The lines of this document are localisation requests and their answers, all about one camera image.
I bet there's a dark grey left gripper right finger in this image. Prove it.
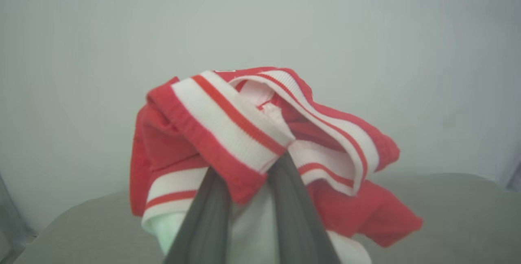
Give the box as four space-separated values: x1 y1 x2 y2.
266 151 341 264

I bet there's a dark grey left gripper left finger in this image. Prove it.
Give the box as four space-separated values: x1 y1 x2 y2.
163 167 233 264

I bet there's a red white sleeveless jersey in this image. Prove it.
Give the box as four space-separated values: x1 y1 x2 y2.
129 66 424 264

